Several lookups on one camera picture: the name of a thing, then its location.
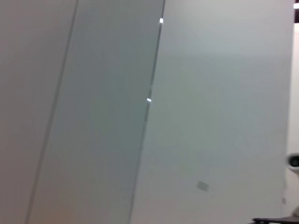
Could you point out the white round device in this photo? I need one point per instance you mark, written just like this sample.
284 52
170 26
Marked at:
293 163

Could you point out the black flat board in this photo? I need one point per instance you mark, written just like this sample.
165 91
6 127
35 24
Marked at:
275 220

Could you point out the small grey wall sticker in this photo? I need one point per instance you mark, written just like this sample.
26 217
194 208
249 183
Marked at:
202 186

